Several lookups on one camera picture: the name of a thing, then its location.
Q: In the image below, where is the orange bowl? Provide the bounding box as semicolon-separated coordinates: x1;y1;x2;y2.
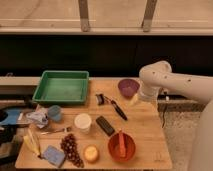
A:
108;133;136;162

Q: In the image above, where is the orange carrot toy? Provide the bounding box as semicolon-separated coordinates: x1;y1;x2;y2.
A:
119;130;126;158

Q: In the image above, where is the bunch of dark grapes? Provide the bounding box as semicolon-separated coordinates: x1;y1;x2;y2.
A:
60;134;84;168

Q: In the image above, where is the light blue cup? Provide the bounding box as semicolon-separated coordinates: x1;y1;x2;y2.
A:
47;105;62;122

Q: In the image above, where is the black whiteboard eraser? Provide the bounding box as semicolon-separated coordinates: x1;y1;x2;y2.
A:
96;116;115;136

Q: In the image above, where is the yellow round bun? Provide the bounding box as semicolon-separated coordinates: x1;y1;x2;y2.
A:
83;145;99;163

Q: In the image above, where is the blue sponge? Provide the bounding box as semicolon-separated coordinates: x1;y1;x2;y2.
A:
42;146;65;168

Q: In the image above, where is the purple bowl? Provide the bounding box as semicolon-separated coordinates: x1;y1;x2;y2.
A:
118;79;140;98

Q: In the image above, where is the yellow banana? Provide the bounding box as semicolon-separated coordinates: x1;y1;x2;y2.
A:
23;129;41;157

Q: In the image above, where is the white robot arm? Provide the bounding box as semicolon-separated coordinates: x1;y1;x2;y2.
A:
131;61;213;171

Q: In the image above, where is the green plastic tray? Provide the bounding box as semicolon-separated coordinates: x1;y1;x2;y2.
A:
33;70;89;105

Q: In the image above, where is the white plastic cup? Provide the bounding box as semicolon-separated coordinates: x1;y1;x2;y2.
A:
74;113;92;133

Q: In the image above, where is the crumpled white wrapper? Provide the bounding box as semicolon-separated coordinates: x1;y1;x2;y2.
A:
26;108;48;129

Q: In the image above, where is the small black metal clip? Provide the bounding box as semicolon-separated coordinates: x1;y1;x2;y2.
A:
96;94;104;105

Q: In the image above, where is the black handled peeler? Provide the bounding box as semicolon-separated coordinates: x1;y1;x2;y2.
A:
104;96;128;121

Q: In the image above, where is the silver fork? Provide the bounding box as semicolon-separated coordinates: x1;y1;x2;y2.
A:
41;126;72;135

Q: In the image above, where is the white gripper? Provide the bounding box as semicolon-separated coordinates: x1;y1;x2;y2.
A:
130;85;159;106

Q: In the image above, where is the blue black object at left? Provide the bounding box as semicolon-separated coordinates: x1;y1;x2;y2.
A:
0;108;22;126

